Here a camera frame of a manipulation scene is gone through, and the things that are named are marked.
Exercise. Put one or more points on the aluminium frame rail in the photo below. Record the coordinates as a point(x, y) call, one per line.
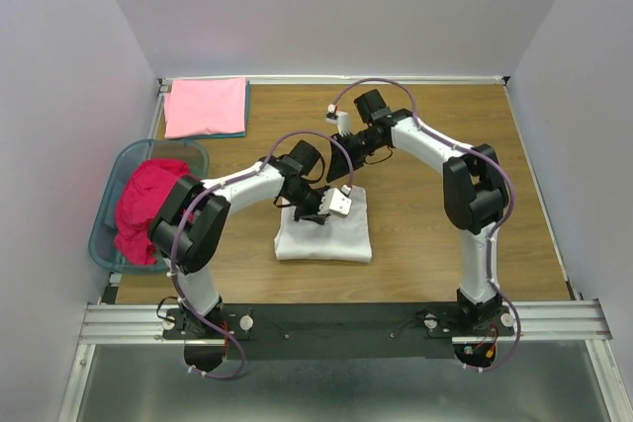
point(563, 320)

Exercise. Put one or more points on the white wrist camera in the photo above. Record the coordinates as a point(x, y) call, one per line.
point(336, 201)
point(339, 118)

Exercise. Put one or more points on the folded teal t-shirt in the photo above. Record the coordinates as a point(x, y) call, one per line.
point(247, 106)

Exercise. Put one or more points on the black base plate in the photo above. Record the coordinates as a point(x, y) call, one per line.
point(252, 332)

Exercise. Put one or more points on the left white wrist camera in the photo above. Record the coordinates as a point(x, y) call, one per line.
point(336, 201)

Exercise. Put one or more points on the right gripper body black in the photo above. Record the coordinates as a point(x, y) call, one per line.
point(359, 145)

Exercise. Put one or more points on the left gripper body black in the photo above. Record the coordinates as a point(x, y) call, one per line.
point(307, 203)

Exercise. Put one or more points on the blue plastic basket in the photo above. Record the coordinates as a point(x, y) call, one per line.
point(101, 243)

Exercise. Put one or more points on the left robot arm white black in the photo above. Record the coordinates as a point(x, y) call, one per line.
point(190, 223)

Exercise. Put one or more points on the folded pink t-shirt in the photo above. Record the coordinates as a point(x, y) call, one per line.
point(205, 106)

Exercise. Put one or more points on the red t-shirt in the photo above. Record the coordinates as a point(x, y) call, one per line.
point(141, 199)

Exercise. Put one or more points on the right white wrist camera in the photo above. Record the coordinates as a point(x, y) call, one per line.
point(339, 118)

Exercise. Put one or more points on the white t-shirt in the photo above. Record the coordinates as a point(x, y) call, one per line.
point(339, 239)

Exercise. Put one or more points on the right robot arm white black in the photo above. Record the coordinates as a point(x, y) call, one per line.
point(476, 195)

